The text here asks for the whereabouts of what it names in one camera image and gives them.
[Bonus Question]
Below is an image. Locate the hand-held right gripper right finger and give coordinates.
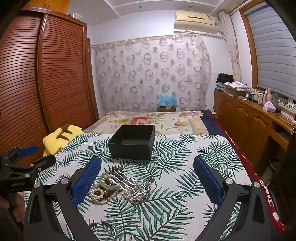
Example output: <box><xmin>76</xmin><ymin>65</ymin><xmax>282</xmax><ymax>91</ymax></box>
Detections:
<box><xmin>193</xmin><ymin>155</ymin><xmax>274</xmax><ymax>241</ymax></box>

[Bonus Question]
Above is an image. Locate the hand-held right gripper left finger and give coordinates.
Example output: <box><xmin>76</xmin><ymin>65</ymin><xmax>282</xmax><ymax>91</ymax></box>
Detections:
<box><xmin>23</xmin><ymin>156</ymin><xmax>102</xmax><ymax>241</ymax></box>

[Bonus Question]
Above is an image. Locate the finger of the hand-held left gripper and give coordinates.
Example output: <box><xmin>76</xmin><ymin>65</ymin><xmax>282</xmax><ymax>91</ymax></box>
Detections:
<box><xmin>3</xmin><ymin>145</ymin><xmax>40</xmax><ymax>163</ymax></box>
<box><xmin>11</xmin><ymin>154</ymin><xmax>57</xmax><ymax>178</ymax></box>

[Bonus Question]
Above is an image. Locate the pale jade bangle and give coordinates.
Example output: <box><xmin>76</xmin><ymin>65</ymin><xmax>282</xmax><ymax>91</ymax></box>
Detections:
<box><xmin>99</xmin><ymin>171</ymin><xmax>125</xmax><ymax>192</ymax></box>

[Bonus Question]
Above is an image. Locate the white pearl necklace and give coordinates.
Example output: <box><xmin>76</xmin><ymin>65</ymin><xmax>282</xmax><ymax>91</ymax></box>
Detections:
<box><xmin>90</xmin><ymin>171</ymin><xmax>130</xmax><ymax>205</ymax></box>

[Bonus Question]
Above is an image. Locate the silver wavy hairpin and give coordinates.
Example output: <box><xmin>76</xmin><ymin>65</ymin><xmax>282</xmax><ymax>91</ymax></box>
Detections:
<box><xmin>112</xmin><ymin>169</ymin><xmax>148</xmax><ymax>197</ymax></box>

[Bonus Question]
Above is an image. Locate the black box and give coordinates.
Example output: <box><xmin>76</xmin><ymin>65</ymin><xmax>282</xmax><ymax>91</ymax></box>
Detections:
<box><xmin>108</xmin><ymin>124</ymin><xmax>155</xmax><ymax>161</ymax></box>

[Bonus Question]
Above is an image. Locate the person's left hand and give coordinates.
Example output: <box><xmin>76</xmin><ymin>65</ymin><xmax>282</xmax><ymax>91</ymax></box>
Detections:
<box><xmin>10</xmin><ymin>191</ymin><xmax>27</xmax><ymax>223</ymax></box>

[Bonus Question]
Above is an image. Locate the yellow plush toy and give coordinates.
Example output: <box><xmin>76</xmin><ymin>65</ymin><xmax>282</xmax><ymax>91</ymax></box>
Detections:
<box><xmin>42</xmin><ymin>124</ymin><xmax>84</xmax><ymax>157</ymax></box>

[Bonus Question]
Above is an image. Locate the leaf-print tablecloth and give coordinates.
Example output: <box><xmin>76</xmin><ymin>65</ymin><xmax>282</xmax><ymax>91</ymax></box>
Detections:
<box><xmin>23</xmin><ymin>133</ymin><xmax>252</xmax><ymax>241</ymax></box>

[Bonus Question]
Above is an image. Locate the red patterned blanket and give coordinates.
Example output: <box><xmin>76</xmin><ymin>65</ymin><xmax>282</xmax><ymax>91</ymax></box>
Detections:
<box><xmin>217</xmin><ymin>118</ymin><xmax>287</xmax><ymax>232</ymax></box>

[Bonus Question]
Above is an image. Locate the navy blanket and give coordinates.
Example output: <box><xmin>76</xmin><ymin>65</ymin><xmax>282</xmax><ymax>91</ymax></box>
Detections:
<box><xmin>200</xmin><ymin>109</ymin><xmax>226</xmax><ymax>136</ymax></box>

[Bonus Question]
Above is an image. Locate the wooden louvered wardrobe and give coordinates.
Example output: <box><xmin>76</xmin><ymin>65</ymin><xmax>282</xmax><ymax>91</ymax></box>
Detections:
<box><xmin>0</xmin><ymin>6</ymin><xmax>100</xmax><ymax>167</ymax></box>

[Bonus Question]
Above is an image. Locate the wooden sideboard cabinet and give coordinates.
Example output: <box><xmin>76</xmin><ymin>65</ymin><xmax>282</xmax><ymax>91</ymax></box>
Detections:
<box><xmin>213</xmin><ymin>89</ymin><xmax>296</xmax><ymax>167</ymax></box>

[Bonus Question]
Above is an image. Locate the small cardboard box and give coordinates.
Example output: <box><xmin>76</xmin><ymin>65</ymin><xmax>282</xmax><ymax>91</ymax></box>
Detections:
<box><xmin>158</xmin><ymin>105</ymin><xmax>176</xmax><ymax>113</ymax></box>

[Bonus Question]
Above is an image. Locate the blue plastic bag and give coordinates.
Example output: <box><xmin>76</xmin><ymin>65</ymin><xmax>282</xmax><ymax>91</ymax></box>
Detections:
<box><xmin>157</xmin><ymin>94</ymin><xmax>178</xmax><ymax>107</ymax></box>

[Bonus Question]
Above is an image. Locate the cardboard box with white cloth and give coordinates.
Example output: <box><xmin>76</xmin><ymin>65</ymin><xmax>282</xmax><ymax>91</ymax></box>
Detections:
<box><xmin>224</xmin><ymin>81</ymin><xmax>250</xmax><ymax>97</ymax></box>

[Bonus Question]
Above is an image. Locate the pink tissue pack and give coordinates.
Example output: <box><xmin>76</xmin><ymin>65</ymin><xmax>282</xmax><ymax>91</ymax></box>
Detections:
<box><xmin>263</xmin><ymin>101</ymin><xmax>277</xmax><ymax>113</ymax></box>

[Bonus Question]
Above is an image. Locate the row of cosmetic bottles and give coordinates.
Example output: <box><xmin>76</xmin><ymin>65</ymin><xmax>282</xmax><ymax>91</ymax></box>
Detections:
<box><xmin>245</xmin><ymin>87</ymin><xmax>265</xmax><ymax>103</ymax></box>

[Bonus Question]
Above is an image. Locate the stack of folded clothes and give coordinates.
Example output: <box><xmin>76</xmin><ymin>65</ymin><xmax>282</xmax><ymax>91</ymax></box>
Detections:
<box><xmin>216</xmin><ymin>73</ymin><xmax>234</xmax><ymax>91</ymax></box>

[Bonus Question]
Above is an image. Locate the white power strip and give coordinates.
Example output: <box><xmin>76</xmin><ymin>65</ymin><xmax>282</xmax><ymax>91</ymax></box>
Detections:
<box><xmin>277</xmin><ymin>102</ymin><xmax>296</xmax><ymax>112</ymax></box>

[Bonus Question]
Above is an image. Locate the circle-print curtain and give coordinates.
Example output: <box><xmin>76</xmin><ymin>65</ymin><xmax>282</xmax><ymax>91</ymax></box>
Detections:
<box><xmin>91</xmin><ymin>34</ymin><xmax>212</xmax><ymax>113</ymax></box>

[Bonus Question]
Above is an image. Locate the beige window curtain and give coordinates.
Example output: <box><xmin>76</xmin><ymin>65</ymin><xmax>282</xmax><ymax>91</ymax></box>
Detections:
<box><xmin>218</xmin><ymin>11</ymin><xmax>243</xmax><ymax>84</ymax></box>

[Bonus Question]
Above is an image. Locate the grey window blind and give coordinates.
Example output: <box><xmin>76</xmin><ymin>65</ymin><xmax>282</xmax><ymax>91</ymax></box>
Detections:
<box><xmin>245</xmin><ymin>5</ymin><xmax>296</xmax><ymax>102</ymax></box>

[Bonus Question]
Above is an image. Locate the beige air conditioner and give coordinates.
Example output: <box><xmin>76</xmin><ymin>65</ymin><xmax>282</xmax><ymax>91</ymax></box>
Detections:
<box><xmin>173</xmin><ymin>11</ymin><xmax>220</xmax><ymax>34</ymax></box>

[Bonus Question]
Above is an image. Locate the dark thin bracelet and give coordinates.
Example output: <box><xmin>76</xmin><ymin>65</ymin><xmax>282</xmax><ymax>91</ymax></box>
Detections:
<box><xmin>89</xmin><ymin>221</ymin><xmax>116</xmax><ymax>240</ymax></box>

